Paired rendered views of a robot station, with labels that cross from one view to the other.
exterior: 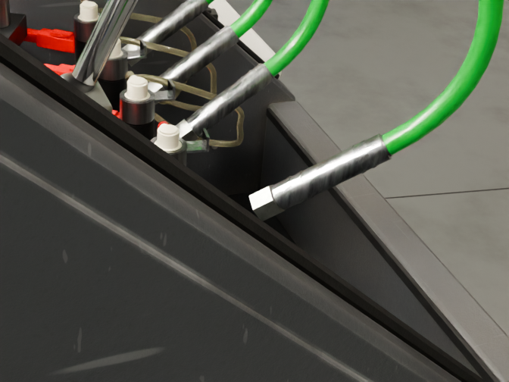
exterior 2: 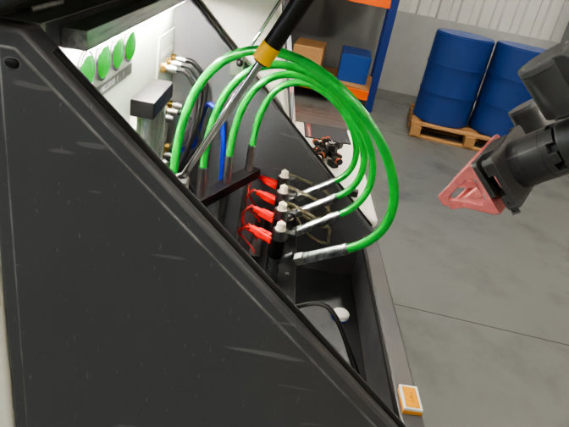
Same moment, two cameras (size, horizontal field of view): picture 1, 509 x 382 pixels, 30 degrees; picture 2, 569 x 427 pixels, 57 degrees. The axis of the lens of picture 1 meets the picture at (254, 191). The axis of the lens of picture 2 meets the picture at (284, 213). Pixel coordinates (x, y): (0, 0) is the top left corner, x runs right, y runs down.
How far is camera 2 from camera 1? 0.32 m
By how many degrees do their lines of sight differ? 19
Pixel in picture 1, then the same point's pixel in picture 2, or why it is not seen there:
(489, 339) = (397, 357)
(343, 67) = (472, 247)
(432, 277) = (389, 325)
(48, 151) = (158, 188)
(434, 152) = (505, 306)
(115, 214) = (174, 212)
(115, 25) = (192, 162)
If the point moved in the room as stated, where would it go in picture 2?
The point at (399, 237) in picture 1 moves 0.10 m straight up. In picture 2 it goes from (384, 306) to (398, 264)
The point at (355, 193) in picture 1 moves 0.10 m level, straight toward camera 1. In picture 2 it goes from (377, 282) to (356, 302)
